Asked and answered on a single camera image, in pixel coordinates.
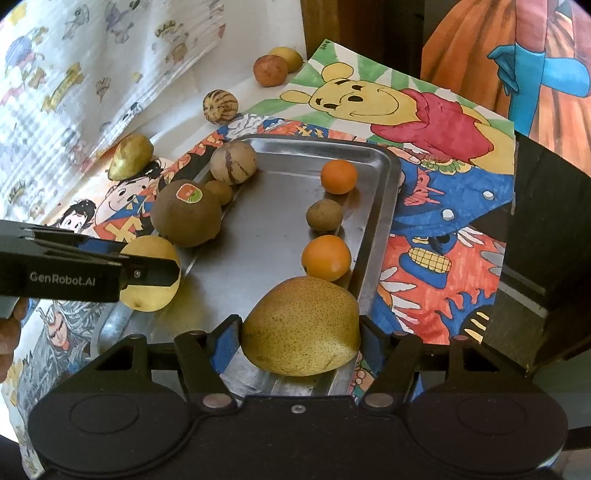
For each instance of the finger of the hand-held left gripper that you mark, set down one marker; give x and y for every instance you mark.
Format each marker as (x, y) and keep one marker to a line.
(152, 273)
(99, 248)

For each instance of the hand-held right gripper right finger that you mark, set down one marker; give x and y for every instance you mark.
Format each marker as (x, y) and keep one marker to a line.
(371, 341)

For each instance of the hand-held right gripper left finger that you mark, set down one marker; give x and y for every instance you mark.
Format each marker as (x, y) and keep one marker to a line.
(226, 344)

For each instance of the round yellow fruit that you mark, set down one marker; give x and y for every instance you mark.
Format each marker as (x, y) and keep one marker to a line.
(147, 300)

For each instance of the large kiwi with sticker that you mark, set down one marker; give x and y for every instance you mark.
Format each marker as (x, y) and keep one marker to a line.
(184, 221)

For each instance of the speckled yellow-brown pear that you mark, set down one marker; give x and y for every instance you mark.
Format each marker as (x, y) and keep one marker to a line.
(300, 327)

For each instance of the small brown kiwi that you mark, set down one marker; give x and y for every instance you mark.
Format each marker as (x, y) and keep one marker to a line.
(324, 214)
(220, 193)

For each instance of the metal tray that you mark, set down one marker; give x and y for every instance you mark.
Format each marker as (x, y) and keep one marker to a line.
(272, 221)

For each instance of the person's left hand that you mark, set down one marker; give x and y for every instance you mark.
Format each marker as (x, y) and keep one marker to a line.
(9, 341)

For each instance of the anime character poster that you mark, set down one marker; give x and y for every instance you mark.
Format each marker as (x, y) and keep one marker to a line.
(111, 203)

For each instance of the grey line drawing poster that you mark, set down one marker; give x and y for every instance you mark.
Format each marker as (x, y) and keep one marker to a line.
(51, 332)

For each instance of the orange tangerine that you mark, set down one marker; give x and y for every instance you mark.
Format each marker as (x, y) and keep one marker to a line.
(339, 176)
(326, 257)

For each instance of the green-yellow pear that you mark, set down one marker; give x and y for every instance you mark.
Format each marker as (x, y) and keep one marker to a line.
(130, 157)

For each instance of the colourful blue and red poster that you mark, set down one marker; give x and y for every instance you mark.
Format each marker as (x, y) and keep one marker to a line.
(438, 249)

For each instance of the striped brown round fruit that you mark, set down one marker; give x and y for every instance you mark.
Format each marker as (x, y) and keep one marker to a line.
(233, 161)

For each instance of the small striped melon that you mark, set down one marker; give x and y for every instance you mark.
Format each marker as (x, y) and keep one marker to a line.
(220, 107)

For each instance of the dark wooden furniture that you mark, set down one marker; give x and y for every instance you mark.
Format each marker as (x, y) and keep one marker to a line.
(549, 221)

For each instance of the reddish-brown round fruit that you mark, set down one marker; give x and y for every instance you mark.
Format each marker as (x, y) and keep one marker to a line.
(271, 70)

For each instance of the yellow bear drawing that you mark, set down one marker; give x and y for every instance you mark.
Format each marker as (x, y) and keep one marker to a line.
(392, 106)

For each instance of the small yellow fruit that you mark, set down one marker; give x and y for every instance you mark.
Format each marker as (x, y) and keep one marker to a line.
(292, 57)

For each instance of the wall poster with orange dress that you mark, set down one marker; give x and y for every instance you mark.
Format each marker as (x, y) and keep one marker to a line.
(461, 55)

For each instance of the wooden post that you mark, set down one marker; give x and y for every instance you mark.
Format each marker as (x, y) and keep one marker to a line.
(321, 23)

